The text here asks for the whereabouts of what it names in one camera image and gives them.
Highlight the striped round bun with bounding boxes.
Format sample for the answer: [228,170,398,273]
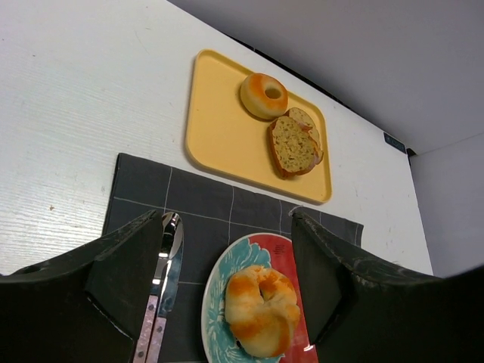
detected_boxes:
[225,265,301,358]

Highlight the dark checked placemat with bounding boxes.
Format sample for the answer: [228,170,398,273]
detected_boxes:
[100,152,365,363]

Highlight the pink handled knife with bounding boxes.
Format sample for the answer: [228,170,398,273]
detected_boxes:
[145,223,184,362]

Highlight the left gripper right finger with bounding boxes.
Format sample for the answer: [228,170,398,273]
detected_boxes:
[291,212,483,362]

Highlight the red and teal plate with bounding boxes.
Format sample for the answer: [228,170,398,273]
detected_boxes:
[201,233,318,362]

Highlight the speckled bread slice front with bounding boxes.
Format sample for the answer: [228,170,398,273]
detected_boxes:
[268,116,320,178]

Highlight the yellow plastic tray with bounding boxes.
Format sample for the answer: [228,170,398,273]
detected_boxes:
[185,49,333,204]

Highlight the right blue corner label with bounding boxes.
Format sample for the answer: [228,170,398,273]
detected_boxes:
[383,132,407,154]

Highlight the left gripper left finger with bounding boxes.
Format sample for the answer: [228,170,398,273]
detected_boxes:
[1,211,163,362]

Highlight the pink handled spoon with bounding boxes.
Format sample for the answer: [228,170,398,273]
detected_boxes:
[132,212,184,363]

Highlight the speckled bread slice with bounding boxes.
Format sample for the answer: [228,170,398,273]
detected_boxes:
[268,116,320,178]
[285,107,324,168]

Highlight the speckled bread slice back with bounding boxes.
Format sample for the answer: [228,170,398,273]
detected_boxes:
[285,107,324,168]

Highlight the ring donut bread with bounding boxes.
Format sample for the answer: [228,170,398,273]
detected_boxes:
[240,73,288,120]

